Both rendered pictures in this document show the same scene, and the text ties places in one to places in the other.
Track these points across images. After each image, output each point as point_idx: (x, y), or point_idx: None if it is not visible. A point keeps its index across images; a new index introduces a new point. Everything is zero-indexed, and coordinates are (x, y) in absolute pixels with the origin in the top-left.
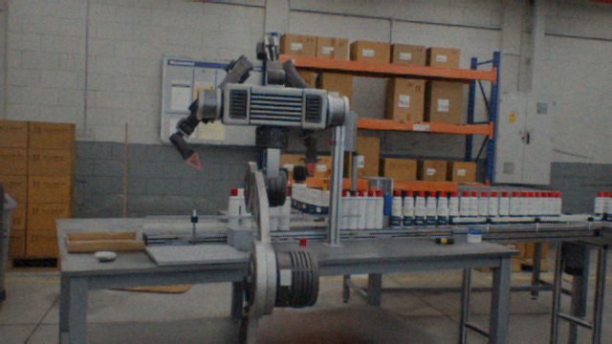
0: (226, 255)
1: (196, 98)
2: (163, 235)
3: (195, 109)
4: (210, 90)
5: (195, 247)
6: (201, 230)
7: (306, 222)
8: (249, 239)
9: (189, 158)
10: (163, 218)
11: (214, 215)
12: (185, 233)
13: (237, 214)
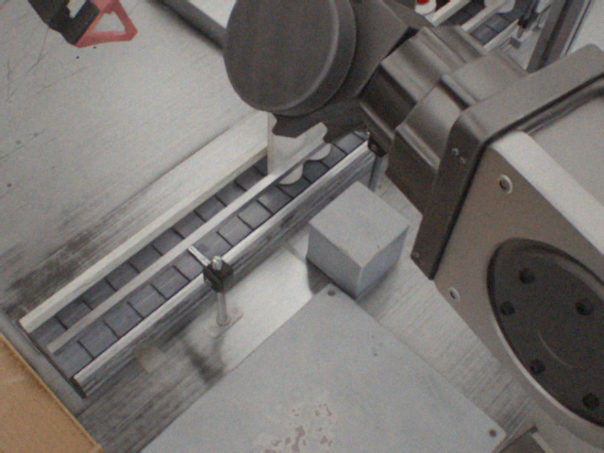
0: (430, 444)
1: (333, 58)
2: (123, 342)
3: (321, 115)
4: (568, 94)
5: (277, 388)
6: (106, 89)
7: (440, 15)
8: (394, 250)
9: (92, 27)
10: (109, 313)
11: (252, 195)
12: (175, 279)
13: (304, 138)
